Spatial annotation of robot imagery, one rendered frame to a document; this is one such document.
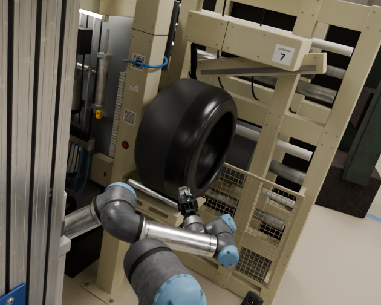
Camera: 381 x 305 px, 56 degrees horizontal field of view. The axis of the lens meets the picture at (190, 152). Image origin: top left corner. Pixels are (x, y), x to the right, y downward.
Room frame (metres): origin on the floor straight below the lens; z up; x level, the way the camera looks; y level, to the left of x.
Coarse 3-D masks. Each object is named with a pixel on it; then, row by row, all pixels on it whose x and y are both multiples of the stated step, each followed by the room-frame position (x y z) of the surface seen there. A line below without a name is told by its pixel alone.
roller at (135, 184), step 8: (128, 184) 1.65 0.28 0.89; (136, 184) 1.64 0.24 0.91; (144, 184) 1.64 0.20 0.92; (144, 192) 1.62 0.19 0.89; (152, 192) 1.60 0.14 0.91; (160, 192) 1.60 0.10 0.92; (160, 200) 1.58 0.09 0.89; (168, 200) 1.56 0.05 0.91; (176, 200) 1.56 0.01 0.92; (176, 208) 1.54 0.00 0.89
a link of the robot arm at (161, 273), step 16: (144, 256) 0.61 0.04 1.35; (160, 256) 0.61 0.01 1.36; (176, 256) 0.64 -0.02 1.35; (144, 272) 0.57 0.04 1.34; (160, 272) 0.57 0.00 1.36; (176, 272) 0.57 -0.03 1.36; (144, 288) 0.55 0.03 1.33; (160, 288) 0.53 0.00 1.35; (176, 288) 0.53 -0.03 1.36; (192, 288) 0.54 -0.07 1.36; (144, 304) 0.53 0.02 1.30; (160, 304) 0.51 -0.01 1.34; (176, 304) 0.51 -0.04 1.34; (192, 304) 0.53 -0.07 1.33
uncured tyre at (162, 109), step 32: (160, 96) 1.59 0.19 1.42; (192, 96) 1.58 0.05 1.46; (224, 96) 1.67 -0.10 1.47; (160, 128) 1.48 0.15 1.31; (192, 128) 1.45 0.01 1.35; (224, 128) 1.95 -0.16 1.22; (160, 160) 1.44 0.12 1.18; (192, 160) 1.43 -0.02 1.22; (224, 160) 1.84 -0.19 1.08; (192, 192) 1.51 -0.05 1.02
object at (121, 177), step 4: (132, 168) 1.73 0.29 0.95; (136, 168) 1.74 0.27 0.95; (124, 172) 1.67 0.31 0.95; (128, 172) 1.68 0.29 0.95; (132, 172) 1.71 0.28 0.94; (136, 172) 1.75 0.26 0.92; (120, 176) 1.63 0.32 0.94; (124, 176) 1.64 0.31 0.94; (128, 176) 1.67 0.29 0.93; (132, 176) 1.72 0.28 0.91; (136, 176) 1.75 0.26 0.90; (120, 180) 1.63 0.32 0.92; (124, 180) 1.65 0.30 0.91
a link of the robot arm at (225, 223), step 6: (222, 216) 1.18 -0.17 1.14; (228, 216) 1.17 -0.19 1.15; (210, 222) 1.17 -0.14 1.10; (216, 222) 1.15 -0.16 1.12; (222, 222) 1.15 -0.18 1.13; (228, 222) 1.15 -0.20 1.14; (204, 228) 1.15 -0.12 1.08; (210, 228) 1.14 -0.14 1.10; (216, 228) 1.12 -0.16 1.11; (222, 228) 1.11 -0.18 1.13; (228, 228) 1.12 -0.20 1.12; (234, 228) 1.14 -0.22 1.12; (210, 234) 1.13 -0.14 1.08; (216, 234) 1.09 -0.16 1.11
